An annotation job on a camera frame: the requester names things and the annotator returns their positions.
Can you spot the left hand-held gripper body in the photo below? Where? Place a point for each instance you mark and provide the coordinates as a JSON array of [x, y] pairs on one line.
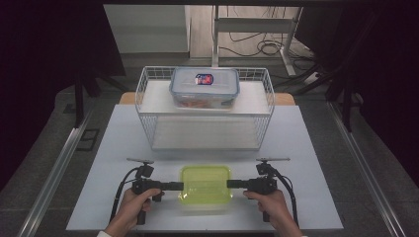
[[145, 185]]

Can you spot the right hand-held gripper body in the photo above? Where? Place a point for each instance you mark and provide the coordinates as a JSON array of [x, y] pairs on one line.
[[262, 185]]

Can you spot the green plastic container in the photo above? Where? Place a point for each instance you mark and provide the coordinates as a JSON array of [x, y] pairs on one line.
[[205, 184]]

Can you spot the clear container with blue-rimmed lid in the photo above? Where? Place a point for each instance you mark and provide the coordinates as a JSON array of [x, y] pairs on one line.
[[204, 86]]

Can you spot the person's left hand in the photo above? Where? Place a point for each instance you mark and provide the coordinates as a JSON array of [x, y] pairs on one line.
[[131, 207]]

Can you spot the person's right hand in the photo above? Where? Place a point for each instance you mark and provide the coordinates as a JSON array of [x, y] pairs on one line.
[[275, 207]]

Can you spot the black floor plate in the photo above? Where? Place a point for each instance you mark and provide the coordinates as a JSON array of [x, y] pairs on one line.
[[88, 140]]

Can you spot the wooden table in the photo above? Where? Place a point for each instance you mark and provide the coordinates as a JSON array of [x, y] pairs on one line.
[[126, 98]]

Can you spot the black metal stand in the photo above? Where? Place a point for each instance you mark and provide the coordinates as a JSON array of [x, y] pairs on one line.
[[79, 98], [346, 98]]

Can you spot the white power strip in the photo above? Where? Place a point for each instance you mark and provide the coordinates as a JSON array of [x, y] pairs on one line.
[[311, 78]]

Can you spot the white cabinet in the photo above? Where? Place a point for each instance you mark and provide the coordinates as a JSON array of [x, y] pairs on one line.
[[148, 29]]

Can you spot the aluminium rail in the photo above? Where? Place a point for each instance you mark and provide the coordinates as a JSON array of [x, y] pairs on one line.
[[52, 177], [365, 171]]

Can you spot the white desk frame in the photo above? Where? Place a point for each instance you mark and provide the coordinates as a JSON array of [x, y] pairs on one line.
[[253, 24]]

